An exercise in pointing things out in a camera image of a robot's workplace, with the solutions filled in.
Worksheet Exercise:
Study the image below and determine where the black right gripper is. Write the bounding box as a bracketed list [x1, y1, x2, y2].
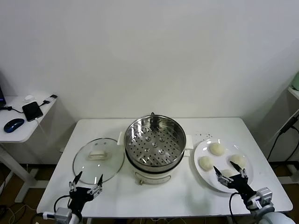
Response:
[213, 161, 258, 199]

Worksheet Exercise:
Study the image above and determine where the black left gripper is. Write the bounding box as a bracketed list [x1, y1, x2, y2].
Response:
[68, 171, 104, 211]

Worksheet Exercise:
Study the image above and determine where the white steamed baozi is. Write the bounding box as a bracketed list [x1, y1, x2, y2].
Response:
[208, 142, 226, 156]
[221, 169, 236, 178]
[198, 156, 214, 171]
[228, 154, 248, 169]

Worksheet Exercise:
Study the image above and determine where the round glass pot lid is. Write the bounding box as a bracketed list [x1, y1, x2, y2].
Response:
[72, 137, 125, 185]

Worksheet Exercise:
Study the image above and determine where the steel perforated steamer basket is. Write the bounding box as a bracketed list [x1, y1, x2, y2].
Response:
[117, 114, 194, 167]

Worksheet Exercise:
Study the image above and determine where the white round plate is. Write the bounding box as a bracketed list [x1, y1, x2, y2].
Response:
[193, 139, 255, 194]

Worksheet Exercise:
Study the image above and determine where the white electric cooker base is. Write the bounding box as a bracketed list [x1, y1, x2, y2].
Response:
[125, 149, 191, 186]

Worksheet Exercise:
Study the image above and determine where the white side desk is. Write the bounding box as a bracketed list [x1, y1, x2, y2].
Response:
[0, 95, 59, 203]

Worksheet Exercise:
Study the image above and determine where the black smartphone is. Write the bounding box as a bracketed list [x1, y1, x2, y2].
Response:
[21, 101, 44, 122]

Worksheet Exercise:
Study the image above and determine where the blue computer mouse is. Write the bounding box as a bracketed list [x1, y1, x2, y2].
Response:
[3, 118, 25, 133]

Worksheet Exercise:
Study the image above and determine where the white shelf desk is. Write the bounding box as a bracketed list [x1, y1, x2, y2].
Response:
[287, 85, 299, 102]

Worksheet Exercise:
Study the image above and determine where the pale green appliance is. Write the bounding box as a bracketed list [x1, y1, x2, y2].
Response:
[292, 71, 299, 91]

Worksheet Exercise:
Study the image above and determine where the dark laptop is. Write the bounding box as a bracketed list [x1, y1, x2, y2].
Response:
[0, 70, 7, 109]

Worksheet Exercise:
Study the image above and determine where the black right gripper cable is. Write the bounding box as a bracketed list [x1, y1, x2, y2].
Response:
[228, 191, 248, 217]

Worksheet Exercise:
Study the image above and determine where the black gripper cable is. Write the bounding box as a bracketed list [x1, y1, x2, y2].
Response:
[228, 191, 248, 217]
[53, 195, 71, 214]

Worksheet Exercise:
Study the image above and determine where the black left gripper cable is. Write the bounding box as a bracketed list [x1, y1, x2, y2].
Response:
[53, 195, 71, 214]

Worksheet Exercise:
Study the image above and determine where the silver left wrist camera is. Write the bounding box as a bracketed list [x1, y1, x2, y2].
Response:
[54, 207, 72, 222]

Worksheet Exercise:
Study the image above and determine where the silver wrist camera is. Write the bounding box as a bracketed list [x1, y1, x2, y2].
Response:
[256, 188, 274, 206]
[54, 207, 72, 222]

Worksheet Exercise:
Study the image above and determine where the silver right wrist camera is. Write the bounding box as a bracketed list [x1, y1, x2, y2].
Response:
[256, 188, 274, 206]

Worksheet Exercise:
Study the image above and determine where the left camera cable white plug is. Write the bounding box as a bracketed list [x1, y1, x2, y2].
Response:
[36, 211, 56, 224]

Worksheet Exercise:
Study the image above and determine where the black power cable with brick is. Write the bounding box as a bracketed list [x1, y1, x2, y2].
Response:
[266, 114, 299, 161]

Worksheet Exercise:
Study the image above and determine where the white charging cable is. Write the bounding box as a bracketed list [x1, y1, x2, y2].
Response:
[34, 118, 53, 143]

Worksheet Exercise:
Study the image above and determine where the black usb cable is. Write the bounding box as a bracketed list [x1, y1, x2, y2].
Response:
[0, 99, 51, 114]

